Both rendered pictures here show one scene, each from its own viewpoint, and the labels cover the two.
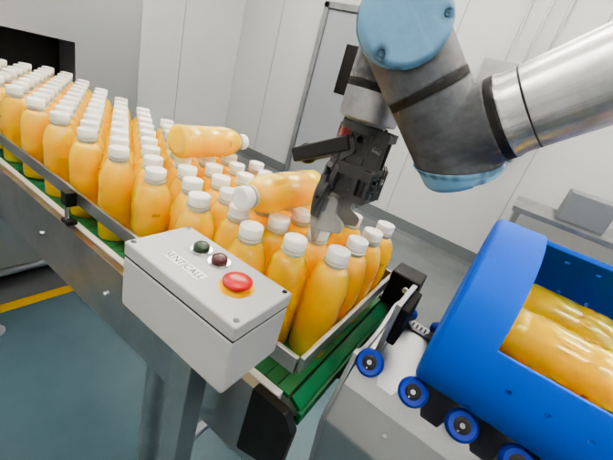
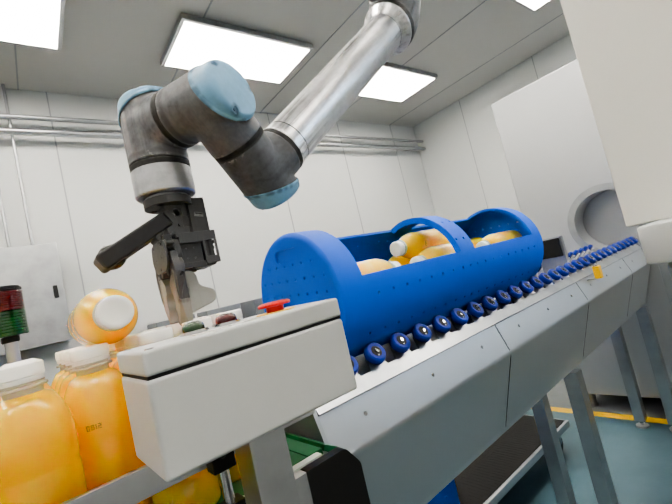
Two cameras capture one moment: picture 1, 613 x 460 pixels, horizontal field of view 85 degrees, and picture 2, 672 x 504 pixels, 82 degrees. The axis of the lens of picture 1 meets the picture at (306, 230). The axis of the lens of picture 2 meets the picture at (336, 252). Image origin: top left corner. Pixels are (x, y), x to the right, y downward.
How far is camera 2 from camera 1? 49 cm
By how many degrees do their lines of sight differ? 71
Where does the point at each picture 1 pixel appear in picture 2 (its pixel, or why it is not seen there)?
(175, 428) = not seen: outside the picture
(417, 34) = (245, 98)
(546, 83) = (301, 122)
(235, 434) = not seen: outside the picture
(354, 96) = (163, 170)
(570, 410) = (395, 276)
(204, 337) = (318, 344)
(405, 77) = (244, 126)
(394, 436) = (368, 406)
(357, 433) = (356, 438)
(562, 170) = not seen: hidden behind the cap
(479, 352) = (358, 282)
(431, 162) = (275, 180)
